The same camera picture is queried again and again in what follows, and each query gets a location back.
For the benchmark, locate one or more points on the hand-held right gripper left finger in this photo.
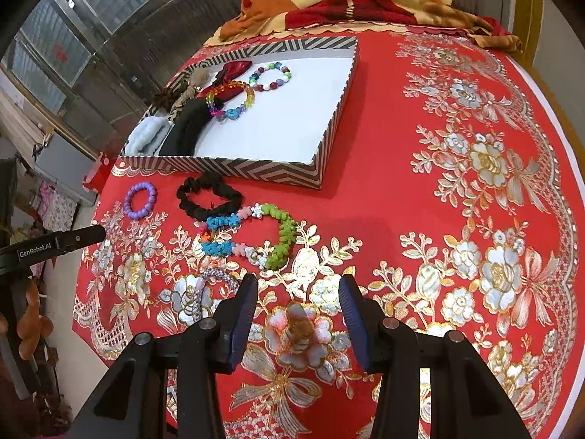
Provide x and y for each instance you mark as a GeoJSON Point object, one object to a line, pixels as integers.
{"type": "Point", "coordinates": [242, 315]}

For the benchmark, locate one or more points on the yellow door frame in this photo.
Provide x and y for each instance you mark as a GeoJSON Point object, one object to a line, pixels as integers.
{"type": "Point", "coordinates": [530, 13]}

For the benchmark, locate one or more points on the floral cloth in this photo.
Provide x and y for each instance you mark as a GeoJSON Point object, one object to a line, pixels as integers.
{"type": "Point", "coordinates": [57, 206]}

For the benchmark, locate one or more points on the light blue fluffy scrunchie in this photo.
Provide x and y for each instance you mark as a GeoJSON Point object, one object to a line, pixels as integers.
{"type": "Point", "coordinates": [146, 137]}

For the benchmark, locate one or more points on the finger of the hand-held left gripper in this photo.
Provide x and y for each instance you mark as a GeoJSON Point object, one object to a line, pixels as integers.
{"type": "Point", "coordinates": [82, 238]}

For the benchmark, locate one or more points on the large black scrunchie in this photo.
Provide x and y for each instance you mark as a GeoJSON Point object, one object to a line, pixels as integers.
{"type": "Point", "coordinates": [187, 123]}

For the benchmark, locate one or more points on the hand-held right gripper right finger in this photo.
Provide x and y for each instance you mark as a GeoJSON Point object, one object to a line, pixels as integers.
{"type": "Point", "coordinates": [354, 320]}

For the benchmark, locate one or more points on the red bow hair clip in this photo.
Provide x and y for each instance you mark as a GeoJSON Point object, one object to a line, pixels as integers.
{"type": "Point", "coordinates": [233, 69]}

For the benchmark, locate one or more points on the small red window decoration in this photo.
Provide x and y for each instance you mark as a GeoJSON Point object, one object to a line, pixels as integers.
{"type": "Point", "coordinates": [61, 51]}

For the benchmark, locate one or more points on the beige patterned scrunchie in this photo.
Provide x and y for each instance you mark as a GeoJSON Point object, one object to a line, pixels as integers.
{"type": "Point", "coordinates": [196, 80]}

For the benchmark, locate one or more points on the grey cabinet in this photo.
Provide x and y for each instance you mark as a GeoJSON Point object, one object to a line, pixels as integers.
{"type": "Point", "coordinates": [64, 164]}

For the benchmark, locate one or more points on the orange red printed blanket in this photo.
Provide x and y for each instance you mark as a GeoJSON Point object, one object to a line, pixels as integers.
{"type": "Point", "coordinates": [283, 4]}

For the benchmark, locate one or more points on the person's left hand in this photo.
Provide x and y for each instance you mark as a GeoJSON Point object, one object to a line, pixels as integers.
{"type": "Point", "coordinates": [32, 311]}

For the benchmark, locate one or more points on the red floral tablecloth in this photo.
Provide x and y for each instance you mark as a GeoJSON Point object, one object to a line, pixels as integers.
{"type": "Point", "coordinates": [388, 192]}

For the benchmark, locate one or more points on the striped shallow cardboard box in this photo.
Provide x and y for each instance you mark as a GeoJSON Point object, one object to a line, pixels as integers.
{"type": "Point", "coordinates": [283, 119]}

